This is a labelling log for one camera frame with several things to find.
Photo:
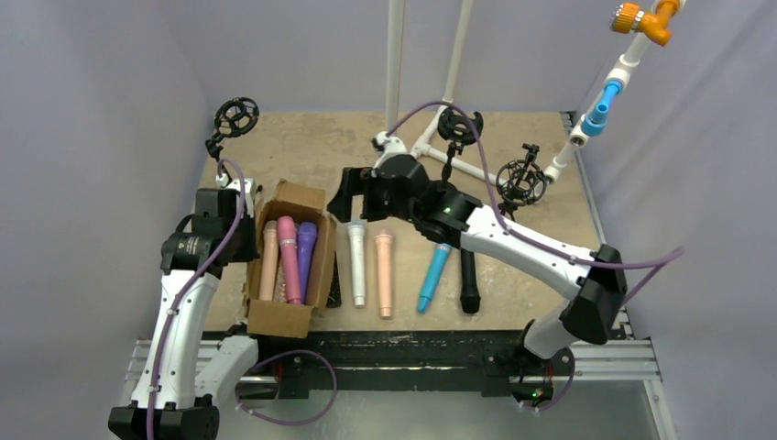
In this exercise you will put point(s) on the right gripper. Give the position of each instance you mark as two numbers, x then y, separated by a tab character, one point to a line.
366	194

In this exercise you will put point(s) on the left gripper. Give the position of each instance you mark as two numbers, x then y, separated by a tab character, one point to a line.
244	236

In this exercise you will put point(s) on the white microphone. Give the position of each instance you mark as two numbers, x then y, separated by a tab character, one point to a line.
356	231

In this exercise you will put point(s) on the cardboard box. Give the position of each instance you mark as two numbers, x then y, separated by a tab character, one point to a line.
302	204

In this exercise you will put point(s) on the blue microphone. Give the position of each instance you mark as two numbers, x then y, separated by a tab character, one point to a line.
433	276

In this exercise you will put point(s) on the round base mic stand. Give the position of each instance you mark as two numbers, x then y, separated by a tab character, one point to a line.
453	128

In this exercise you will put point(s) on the tripod shock mount stand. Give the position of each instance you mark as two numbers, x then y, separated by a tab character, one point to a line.
233	119
521	182

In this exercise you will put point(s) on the black microphone orange cap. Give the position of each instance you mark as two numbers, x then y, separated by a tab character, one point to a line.
469	295

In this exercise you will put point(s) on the beige microphone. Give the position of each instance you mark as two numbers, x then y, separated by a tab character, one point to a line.
270	257
384	242

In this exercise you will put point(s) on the black sparkly microphone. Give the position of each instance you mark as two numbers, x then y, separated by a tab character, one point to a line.
334	299

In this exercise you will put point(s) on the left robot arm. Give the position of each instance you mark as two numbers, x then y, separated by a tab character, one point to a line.
173	399

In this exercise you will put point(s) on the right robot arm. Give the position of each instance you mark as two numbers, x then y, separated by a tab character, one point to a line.
590	281

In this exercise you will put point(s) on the pink microphone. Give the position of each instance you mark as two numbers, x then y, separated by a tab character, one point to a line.
287	239

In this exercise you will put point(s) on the purple microphone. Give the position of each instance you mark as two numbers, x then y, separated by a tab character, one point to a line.
307	233

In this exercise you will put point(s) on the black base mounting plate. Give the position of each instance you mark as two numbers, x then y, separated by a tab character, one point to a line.
489	363

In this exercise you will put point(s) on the PVC pipe with coloured fittings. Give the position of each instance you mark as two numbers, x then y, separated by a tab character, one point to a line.
650	27

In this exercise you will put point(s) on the white PVC pipe frame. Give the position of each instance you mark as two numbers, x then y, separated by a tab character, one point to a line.
422	146

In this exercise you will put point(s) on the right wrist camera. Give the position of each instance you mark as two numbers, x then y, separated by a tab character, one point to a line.
387	147

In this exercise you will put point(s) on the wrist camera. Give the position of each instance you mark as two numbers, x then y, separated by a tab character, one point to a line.
247	186
387	147

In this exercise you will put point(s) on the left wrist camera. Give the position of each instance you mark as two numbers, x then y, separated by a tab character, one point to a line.
247	186

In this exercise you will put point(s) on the aluminium rail frame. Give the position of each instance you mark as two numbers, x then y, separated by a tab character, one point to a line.
615	360

